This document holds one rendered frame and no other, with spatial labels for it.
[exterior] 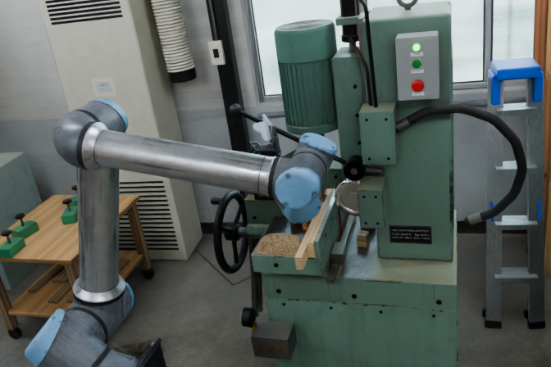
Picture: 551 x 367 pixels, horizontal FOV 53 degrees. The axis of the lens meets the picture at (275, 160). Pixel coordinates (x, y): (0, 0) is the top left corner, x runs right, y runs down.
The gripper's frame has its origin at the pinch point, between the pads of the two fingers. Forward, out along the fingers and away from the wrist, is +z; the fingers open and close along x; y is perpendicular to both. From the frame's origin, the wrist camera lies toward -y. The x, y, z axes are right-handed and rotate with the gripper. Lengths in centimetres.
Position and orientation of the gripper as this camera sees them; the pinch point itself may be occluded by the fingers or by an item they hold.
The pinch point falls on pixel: (258, 137)
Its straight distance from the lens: 161.1
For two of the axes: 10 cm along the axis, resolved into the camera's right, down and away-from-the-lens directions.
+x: -2.4, 8.5, 4.7
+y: -8.9, 0.0, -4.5
